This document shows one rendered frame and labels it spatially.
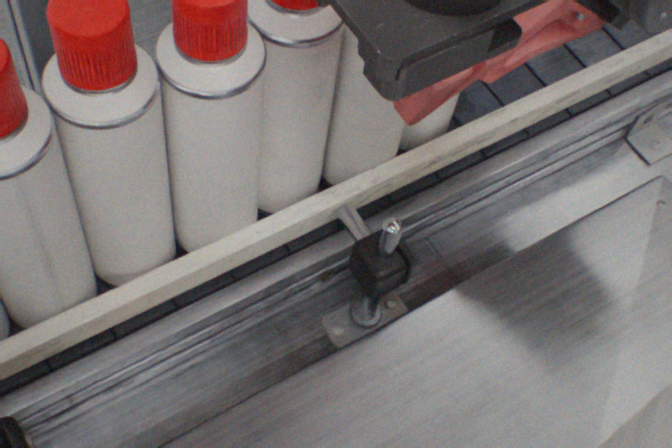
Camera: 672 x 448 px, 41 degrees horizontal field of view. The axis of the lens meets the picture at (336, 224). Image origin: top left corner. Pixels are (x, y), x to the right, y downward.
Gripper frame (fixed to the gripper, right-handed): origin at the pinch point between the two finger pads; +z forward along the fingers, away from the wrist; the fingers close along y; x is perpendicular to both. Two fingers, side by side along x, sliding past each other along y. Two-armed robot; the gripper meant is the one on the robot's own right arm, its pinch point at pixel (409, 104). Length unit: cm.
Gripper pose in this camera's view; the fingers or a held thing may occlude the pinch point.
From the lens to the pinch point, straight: 45.1
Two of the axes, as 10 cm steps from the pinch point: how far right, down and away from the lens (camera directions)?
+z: -0.9, 5.1, 8.5
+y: 8.4, -4.2, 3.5
